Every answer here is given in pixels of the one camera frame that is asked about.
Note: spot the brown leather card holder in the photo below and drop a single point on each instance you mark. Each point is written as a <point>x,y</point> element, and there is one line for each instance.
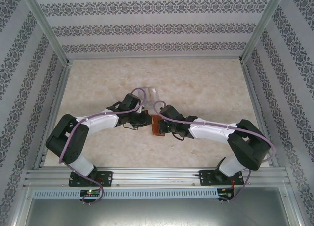
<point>154,124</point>

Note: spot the clear plastic card box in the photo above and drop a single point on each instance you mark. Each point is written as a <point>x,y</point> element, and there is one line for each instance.
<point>155,98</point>

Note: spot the orange credit card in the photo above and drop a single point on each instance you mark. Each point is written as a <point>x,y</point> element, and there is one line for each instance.
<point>148,94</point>

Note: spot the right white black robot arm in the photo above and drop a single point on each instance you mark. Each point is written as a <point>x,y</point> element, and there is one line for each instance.
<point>247,147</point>

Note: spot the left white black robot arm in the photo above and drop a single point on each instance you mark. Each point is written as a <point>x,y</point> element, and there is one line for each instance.
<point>63,137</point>

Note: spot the grey metal panel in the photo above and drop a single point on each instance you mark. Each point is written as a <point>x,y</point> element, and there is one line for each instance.
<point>157,213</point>

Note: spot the right green controller board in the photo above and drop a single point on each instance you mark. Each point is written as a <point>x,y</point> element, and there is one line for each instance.
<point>224,193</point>

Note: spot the green controller board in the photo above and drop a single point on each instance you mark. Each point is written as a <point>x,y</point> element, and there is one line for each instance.
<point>90,192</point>
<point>224,193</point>

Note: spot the left green controller board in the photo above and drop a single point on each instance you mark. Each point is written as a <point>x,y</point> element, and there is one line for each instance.
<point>90,192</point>

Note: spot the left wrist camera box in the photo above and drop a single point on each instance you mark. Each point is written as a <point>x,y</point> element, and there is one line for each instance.
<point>140,110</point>

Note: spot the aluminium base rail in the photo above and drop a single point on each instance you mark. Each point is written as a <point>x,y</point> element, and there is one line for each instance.
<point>157,178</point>

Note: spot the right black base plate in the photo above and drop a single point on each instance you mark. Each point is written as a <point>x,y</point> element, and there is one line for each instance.
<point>204,178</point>

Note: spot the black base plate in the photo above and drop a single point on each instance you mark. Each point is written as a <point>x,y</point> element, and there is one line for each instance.
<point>204,178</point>
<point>108,178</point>

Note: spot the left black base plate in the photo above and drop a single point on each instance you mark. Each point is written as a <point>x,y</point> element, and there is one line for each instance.
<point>108,178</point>

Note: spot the left aluminium side rail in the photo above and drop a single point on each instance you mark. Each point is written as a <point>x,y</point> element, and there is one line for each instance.
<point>59,88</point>

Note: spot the aluminium side rail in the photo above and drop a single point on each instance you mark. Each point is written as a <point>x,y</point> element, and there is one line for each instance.
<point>251,88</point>
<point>59,88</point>

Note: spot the right aluminium side rail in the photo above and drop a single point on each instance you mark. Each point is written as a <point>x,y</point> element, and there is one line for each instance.
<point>251,88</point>

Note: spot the left aluminium frame post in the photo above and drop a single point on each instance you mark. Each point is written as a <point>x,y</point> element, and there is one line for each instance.
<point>47,25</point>

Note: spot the aluminium frame post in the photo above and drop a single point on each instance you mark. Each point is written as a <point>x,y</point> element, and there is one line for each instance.
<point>47,25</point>
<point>262,25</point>

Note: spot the right aluminium frame post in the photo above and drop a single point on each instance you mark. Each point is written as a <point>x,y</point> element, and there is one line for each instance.
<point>262,25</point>

